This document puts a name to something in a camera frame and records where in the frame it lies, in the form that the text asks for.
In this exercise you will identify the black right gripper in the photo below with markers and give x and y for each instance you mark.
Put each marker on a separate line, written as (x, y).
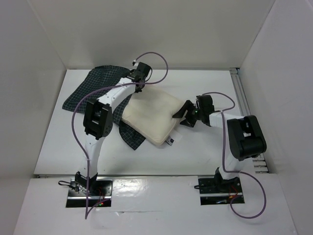
(191, 113)

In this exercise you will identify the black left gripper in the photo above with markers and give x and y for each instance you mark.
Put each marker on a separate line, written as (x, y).
(137, 90)

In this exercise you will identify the cream pillow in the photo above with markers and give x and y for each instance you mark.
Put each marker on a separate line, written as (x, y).
(150, 113)

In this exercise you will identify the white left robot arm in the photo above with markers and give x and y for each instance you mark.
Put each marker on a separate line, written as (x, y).
(98, 121)

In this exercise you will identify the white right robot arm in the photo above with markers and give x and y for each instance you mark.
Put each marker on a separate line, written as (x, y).
(242, 139)

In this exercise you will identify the white pillow label tag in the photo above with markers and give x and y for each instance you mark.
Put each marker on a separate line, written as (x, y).
(173, 138)

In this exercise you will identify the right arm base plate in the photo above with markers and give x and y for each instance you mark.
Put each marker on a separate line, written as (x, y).
(213, 194)

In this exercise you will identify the aluminium rail frame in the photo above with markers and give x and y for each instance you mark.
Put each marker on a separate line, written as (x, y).
(260, 165)

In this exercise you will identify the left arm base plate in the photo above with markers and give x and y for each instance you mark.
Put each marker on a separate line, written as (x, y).
(100, 195)

